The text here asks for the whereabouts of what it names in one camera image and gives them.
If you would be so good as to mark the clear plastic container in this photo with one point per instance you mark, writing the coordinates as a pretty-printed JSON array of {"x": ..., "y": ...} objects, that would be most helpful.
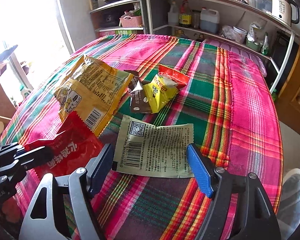
[{"x": 262, "y": 5}]

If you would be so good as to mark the white round tub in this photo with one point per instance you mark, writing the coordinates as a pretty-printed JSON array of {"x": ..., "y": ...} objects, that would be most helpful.
[{"x": 240, "y": 34}]

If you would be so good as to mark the pink basket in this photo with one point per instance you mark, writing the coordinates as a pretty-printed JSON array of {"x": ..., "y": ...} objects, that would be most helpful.
[{"x": 131, "y": 21}]

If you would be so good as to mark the white electric kettle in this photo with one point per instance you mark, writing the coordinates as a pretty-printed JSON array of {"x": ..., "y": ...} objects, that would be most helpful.
[{"x": 282, "y": 9}]

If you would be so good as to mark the brown coffee sachet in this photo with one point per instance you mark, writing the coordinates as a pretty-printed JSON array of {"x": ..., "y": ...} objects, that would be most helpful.
[{"x": 138, "y": 99}]

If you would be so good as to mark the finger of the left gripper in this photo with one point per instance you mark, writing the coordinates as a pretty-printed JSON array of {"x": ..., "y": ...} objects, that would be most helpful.
[{"x": 34, "y": 158}]

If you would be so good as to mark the white power strip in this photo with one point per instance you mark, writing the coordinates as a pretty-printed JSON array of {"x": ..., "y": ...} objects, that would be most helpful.
[{"x": 93, "y": 4}]

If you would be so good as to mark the red snack wrapper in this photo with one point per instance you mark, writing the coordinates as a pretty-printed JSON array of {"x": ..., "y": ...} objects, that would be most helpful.
[{"x": 73, "y": 146}]

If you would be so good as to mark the white trash bin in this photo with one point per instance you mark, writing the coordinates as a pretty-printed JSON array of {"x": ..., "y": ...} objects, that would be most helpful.
[{"x": 288, "y": 214}]

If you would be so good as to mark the green sprite bottle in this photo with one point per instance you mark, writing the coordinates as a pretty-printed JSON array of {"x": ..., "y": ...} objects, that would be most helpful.
[{"x": 265, "y": 47}]

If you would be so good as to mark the large yellow snack bag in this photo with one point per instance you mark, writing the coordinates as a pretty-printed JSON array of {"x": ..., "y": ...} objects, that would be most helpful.
[{"x": 93, "y": 90}]

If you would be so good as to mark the white oil jug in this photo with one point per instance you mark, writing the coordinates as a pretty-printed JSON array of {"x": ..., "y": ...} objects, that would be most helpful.
[{"x": 209, "y": 20}]

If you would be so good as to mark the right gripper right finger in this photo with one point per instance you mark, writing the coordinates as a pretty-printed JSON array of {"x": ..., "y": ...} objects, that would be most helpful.
[{"x": 203, "y": 170}]

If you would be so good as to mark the white metal shelf rack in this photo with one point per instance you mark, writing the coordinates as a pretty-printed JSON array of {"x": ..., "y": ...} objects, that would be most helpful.
[{"x": 231, "y": 24}]

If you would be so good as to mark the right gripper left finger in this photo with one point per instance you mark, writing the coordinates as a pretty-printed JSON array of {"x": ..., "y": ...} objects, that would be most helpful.
[{"x": 97, "y": 169}]

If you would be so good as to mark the wooden door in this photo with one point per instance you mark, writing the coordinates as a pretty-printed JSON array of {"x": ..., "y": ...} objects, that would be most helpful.
[{"x": 288, "y": 103}]

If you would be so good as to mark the pale green barcode wrapper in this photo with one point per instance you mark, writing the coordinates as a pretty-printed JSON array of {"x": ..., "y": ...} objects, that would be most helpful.
[{"x": 143, "y": 149}]

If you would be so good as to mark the small yellow packet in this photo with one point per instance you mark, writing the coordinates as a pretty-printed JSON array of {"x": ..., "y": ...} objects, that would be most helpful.
[{"x": 164, "y": 86}]

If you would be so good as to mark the yellow label sauce bottle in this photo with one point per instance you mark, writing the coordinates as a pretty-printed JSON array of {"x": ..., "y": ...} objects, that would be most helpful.
[{"x": 185, "y": 15}]

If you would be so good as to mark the pink plaid tablecloth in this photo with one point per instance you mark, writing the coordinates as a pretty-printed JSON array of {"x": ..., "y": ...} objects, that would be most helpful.
[{"x": 227, "y": 101}]

